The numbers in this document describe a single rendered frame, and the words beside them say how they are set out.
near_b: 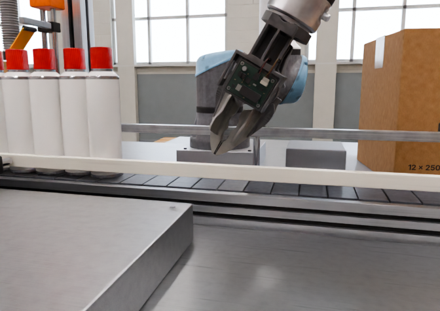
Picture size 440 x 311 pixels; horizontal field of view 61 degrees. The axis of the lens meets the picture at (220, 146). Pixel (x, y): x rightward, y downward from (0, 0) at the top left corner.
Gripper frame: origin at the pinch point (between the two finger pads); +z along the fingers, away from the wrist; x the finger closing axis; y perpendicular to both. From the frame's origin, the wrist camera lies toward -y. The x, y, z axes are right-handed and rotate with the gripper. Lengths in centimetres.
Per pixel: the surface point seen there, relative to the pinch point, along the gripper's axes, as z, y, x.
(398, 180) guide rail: -9.8, 4.5, 22.6
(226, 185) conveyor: 4.0, 2.4, 4.1
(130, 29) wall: 54, -525, -290
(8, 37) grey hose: 6.2, -8.0, -47.2
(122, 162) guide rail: 8.9, 4.6, -11.0
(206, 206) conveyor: 7.0, 5.9, 3.4
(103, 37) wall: 90, -535, -333
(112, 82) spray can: 0.1, 1.7, -19.2
